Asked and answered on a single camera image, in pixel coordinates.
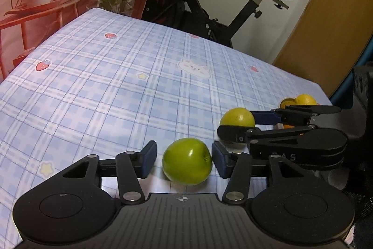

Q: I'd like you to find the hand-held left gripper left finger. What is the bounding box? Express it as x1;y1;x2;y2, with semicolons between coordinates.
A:
52;141;158;205

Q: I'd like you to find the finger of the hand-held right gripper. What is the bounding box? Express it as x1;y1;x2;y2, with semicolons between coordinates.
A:
217;124;349;164
251;105;341;126

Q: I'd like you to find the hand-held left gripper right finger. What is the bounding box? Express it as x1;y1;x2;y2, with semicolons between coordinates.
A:
212;142;315;205

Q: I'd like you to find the smooth yellow lemon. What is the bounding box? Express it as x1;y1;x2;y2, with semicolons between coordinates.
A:
294;94;317;106

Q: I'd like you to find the bright green apple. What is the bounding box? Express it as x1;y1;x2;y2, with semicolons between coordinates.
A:
162;138;213;186

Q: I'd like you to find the pale yellow-green apple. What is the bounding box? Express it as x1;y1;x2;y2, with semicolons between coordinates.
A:
220;107;256;150

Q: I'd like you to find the small orange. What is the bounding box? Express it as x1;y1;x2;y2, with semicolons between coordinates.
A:
283;124;304;136

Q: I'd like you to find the blue curtain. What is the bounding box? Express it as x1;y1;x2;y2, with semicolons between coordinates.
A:
329;36;373;101

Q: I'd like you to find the blue plaid tablecloth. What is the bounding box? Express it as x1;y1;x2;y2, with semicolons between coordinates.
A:
0;7;333;249

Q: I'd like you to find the wooden door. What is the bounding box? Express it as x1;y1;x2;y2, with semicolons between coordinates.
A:
272;0;373;98

